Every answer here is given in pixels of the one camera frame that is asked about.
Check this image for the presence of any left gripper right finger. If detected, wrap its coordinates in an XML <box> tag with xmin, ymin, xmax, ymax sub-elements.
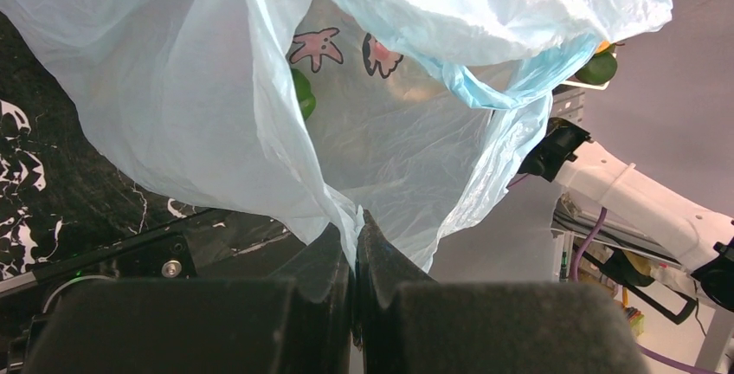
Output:
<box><xmin>355</xmin><ymin>213</ymin><xmax>647</xmax><ymax>373</ymax></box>

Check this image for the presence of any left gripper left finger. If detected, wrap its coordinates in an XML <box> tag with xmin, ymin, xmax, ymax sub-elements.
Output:
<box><xmin>23</xmin><ymin>226</ymin><xmax>350</xmax><ymax>373</ymax></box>

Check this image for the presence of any green bell pepper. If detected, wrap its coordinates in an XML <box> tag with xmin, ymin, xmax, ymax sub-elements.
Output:
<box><xmin>291</xmin><ymin>68</ymin><xmax>316</xmax><ymax>119</ymax></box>

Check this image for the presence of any light blue plastic bag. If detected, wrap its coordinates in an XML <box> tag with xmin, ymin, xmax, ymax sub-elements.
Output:
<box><xmin>1</xmin><ymin>0</ymin><xmax>673</xmax><ymax>270</ymax></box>

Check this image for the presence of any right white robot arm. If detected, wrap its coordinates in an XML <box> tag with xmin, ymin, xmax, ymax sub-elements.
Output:
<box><xmin>518</xmin><ymin>118</ymin><xmax>733</xmax><ymax>311</ymax></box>

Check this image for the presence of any white fruit basket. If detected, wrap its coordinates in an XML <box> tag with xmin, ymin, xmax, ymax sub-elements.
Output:
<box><xmin>561</xmin><ymin>76</ymin><xmax>610</xmax><ymax>91</ymax></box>

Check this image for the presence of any dark green avocado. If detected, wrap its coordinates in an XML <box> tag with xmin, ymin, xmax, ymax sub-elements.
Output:
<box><xmin>574</xmin><ymin>52</ymin><xmax>618</xmax><ymax>84</ymax></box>

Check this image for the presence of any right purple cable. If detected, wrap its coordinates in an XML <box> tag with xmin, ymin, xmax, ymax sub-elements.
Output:
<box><xmin>567</xmin><ymin>204</ymin><xmax>718</xmax><ymax>374</ymax></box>

